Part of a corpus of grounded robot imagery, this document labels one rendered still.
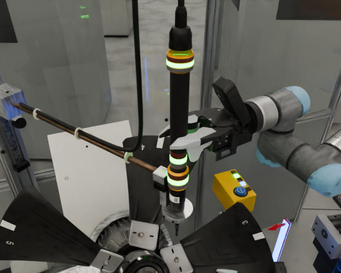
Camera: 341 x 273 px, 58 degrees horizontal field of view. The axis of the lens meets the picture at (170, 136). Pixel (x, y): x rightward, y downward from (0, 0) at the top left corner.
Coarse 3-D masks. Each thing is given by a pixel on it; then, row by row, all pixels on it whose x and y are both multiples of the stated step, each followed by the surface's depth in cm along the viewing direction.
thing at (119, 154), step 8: (16, 104) 90; (32, 112) 86; (48, 120) 83; (64, 128) 79; (80, 136) 77; (96, 144) 74; (112, 152) 72; (120, 152) 71; (128, 160) 69; (136, 160) 68; (144, 168) 67; (152, 168) 66
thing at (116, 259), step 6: (102, 252) 73; (108, 252) 72; (96, 258) 75; (102, 258) 74; (114, 258) 74; (120, 258) 73; (96, 264) 76; (102, 264) 76; (108, 264) 76; (114, 264) 76; (108, 270) 78; (114, 270) 77
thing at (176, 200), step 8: (176, 8) 44; (184, 8) 44; (176, 16) 44; (184, 16) 44; (176, 24) 45; (184, 24) 45; (176, 32) 45; (184, 32) 45; (176, 40) 45; (184, 40) 45; (176, 48) 46; (184, 48) 46; (176, 192) 63; (184, 192) 64; (176, 200) 65; (184, 200) 66; (176, 208) 66; (184, 208) 68
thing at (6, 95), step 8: (0, 88) 92; (8, 88) 92; (16, 88) 92; (0, 96) 88; (8, 96) 88; (16, 96) 90; (24, 96) 92; (0, 104) 88; (8, 104) 89; (0, 112) 91; (8, 112) 89; (16, 112) 92; (24, 112) 94
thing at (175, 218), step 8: (160, 168) 66; (160, 176) 64; (160, 184) 65; (160, 192) 67; (168, 192) 67; (160, 200) 68; (168, 200) 68; (168, 208) 68; (192, 208) 68; (168, 216) 66; (176, 216) 66; (184, 216) 66
